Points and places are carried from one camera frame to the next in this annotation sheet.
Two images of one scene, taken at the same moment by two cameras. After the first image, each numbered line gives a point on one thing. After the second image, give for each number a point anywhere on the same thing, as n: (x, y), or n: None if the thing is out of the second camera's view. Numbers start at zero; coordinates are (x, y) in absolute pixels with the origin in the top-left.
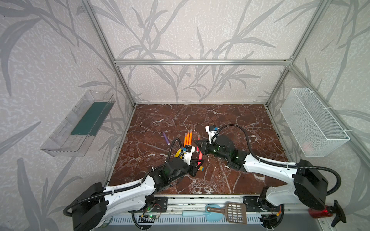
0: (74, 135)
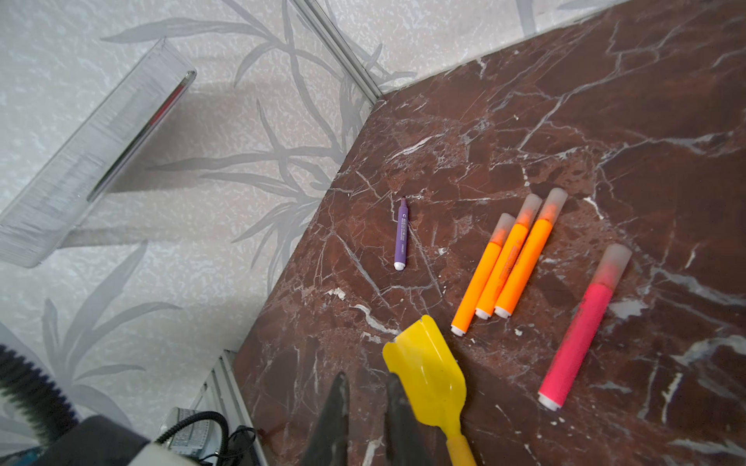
0: (93, 155)
